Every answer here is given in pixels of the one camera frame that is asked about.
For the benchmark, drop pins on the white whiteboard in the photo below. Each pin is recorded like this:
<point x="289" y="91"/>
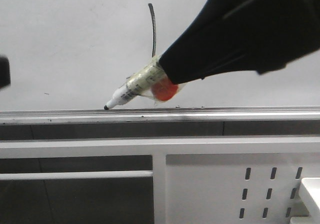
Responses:
<point x="73" y="54"/>

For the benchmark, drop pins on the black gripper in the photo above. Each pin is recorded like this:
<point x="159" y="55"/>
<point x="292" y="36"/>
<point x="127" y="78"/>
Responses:
<point x="266" y="35"/>

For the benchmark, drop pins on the white whiteboard marker pen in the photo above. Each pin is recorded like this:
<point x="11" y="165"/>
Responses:
<point x="137" y="84"/>

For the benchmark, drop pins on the white metal shelf frame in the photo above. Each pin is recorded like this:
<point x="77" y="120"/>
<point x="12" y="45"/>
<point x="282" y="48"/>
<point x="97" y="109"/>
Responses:
<point x="236" y="180"/>

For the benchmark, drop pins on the aluminium whiteboard tray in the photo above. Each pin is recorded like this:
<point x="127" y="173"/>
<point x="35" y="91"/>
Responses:
<point x="158" y="115"/>

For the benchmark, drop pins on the red round magnet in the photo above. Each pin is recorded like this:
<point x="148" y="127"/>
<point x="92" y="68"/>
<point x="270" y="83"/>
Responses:
<point x="164" y="90"/>

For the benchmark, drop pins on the white plastic bin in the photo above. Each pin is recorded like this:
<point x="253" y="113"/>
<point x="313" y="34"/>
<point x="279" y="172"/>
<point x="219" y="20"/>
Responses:
<point x="309" y="193"/>

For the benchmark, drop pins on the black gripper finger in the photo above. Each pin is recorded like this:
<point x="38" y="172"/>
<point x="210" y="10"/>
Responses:
<point x="4" y="72"/>
<point x="207" y="40"/>

